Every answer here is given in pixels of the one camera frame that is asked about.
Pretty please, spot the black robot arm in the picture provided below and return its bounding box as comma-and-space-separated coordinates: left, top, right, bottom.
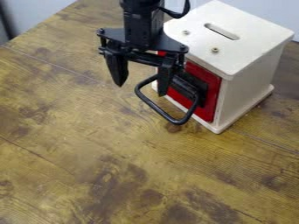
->
98, 0, 191, 96

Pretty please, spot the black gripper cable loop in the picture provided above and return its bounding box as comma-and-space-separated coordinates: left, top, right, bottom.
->
158, 0, 192, 20

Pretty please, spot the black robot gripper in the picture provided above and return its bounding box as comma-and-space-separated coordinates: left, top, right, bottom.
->
98, 8, 188, 96

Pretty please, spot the white wooden cabinet box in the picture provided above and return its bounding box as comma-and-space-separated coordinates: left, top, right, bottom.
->
164, 0, 295, 134

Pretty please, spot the red wooden drawer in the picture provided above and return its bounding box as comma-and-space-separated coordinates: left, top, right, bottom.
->
134, 51, 222, 127

